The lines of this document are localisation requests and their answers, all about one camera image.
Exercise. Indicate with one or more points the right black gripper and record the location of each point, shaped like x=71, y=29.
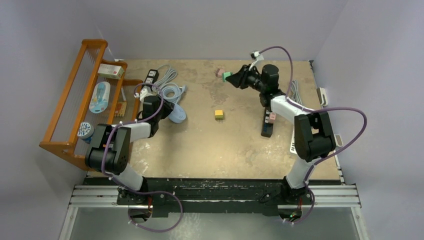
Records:
x=239, y=80

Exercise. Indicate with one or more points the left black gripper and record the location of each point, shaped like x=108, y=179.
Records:
x=167, y=108

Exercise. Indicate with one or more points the green charger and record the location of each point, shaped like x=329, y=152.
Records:
x=225, y=75

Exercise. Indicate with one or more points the pink usb charger plug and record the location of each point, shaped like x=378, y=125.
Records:
x=219, y=72

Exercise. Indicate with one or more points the black power strip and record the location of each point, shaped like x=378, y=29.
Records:
x=267, y=127
x=151, y=78

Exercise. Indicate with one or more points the round blue power socket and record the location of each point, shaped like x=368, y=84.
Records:
x=177, y=115

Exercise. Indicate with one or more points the yellow usb charger plug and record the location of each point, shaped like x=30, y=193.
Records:
x=219, y=114

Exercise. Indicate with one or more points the pink charger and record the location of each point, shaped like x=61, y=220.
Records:
x=271, y=118

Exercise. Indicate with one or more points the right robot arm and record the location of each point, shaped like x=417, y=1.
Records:
x=313, y=133

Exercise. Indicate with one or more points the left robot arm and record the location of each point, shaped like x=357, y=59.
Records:
x=109, y=150

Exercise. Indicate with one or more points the orange snack packet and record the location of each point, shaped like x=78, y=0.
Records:
x=120, y=109

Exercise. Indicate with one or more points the white red box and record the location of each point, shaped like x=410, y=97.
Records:
x=110, y=71

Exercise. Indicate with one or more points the blue blister pack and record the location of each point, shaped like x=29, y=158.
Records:
x=100, y=97

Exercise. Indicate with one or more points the orange wooden rack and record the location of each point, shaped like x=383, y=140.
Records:
x=72, y=107

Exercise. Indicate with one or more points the blue white cup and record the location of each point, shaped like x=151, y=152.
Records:
x=85, y=132

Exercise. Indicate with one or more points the white power strip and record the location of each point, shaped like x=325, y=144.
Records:
x=292, y=148

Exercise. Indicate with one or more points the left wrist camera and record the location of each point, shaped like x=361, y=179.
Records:
x=146, y=91

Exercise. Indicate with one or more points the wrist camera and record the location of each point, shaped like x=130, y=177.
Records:
x=256, y=57
x=146, y=91

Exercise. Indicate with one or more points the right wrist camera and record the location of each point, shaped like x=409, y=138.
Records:
x=256, y=57

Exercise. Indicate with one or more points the white wall bracket upper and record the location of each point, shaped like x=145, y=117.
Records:
x=322, y=96

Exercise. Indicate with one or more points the white wall bracket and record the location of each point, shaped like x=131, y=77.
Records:
x=322, y=96
x=338, y=140

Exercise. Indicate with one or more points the black metal base rail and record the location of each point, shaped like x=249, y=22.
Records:
x=162, y=196

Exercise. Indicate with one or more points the white wall bracket lower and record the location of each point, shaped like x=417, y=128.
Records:
x=338, y=140

